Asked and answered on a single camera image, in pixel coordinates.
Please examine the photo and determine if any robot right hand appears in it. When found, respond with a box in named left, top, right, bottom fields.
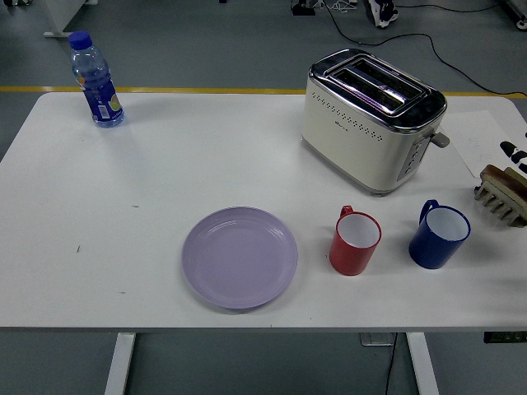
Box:
left=499, top=131, right=527, bottom=174

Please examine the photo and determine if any bread slice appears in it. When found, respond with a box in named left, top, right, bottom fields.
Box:
left=478, top=163, right=527, bottom=194

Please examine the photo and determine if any cream and chrome toaster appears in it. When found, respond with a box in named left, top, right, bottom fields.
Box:
left=300, top=48, right=452, bottom=198

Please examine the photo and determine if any purple plate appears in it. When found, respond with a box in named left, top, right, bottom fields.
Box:
left=182, top=206, right=299, bottom=310

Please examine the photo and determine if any metal toast rack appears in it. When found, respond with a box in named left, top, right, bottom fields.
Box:
left=473, top=174, right=527, bottom=229

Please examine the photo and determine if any white paper sheet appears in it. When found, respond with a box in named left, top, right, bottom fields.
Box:
left=443, top=109, right=527, bottom=179

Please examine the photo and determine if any blue mug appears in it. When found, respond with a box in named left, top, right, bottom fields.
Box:
left=408, top=199, right=472, bottom=271

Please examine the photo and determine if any table height controller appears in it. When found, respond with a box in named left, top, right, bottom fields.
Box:
left=483, top=331, right=527, bottom=345

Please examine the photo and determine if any red mug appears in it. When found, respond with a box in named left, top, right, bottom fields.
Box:
left=329, top=205, right=383, bottom=277

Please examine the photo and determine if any white and navy shoe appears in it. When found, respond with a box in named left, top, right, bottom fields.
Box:
left=367, top=0, right=400, bottom=29

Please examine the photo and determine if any white table leg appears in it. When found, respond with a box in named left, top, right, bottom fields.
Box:
left=103, top=332, right=137, bottom=395
left=405, top=332, right=441, bottom=395

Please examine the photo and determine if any black power strip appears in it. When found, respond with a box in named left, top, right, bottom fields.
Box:
left=290, top=0, right=317, bottom=16

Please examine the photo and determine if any blue capped drink bottle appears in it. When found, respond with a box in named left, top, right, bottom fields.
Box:
left=68, top=30, right=125, bottom=129

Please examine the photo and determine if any white furniture base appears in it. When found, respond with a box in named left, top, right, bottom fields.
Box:
left=43, top=0, right=100, bottom=39

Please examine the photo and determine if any white frame foot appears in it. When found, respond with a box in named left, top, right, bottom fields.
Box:
left=504, top=0, right=527, bottom=30

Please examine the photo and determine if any long black floor cable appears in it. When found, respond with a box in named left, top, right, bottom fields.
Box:
left=323, top=0, right=527, bottom=100

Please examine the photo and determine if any thin black floor cable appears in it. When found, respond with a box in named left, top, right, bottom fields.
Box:
left=398, top=0, right=504, bottom=13

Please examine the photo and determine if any clear bracket under table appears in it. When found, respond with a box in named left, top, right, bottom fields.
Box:
left=360, top=332, right=399, bottom=347

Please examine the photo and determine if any black cable under table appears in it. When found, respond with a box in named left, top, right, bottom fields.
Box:
left=382, top=332, right=399, bottom=395

